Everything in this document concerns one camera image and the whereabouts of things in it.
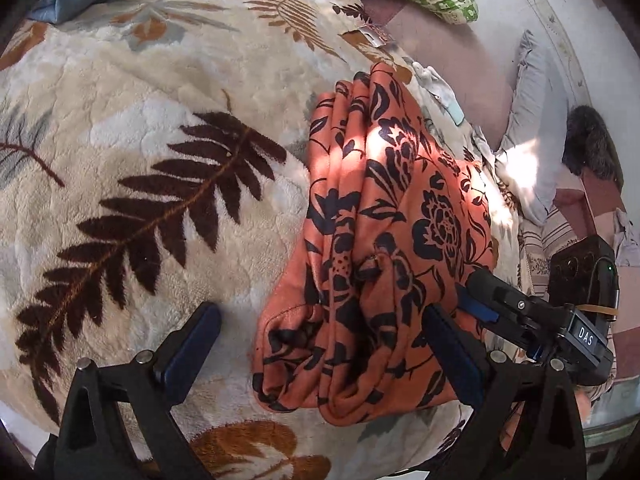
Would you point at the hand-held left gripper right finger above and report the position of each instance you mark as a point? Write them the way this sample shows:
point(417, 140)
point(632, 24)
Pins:
point(457, 357)

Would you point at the cream leaf-pattern blanket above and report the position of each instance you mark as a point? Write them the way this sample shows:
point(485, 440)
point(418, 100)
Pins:
point(150, 110)

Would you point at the grey pillow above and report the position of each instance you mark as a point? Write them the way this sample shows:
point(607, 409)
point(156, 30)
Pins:
point(532, 125)

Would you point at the white crumpled cloth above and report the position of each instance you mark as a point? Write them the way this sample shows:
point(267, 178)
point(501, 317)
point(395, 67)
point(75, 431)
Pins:
point(437, 85)

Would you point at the orange black floral garment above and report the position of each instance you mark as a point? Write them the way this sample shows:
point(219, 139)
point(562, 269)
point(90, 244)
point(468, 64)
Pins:
point(380, 210)

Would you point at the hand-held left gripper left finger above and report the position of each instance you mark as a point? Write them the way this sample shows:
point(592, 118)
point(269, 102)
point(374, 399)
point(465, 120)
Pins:
point(192, 350)

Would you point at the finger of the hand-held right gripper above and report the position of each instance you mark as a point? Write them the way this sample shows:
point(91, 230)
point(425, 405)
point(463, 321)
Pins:
point(505, 292)
point(477, 309)

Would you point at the dark furry cushion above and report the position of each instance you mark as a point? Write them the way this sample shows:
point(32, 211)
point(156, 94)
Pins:
point(592, 145)

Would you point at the striped cloth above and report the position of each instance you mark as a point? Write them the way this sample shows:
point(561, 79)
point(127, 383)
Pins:
point(547, 240)

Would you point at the pink bedsheet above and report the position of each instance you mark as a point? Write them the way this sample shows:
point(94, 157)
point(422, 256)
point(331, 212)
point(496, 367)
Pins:
point(450, 45)

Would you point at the blanket label tag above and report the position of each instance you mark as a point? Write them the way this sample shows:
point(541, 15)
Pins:
point(376, 35)

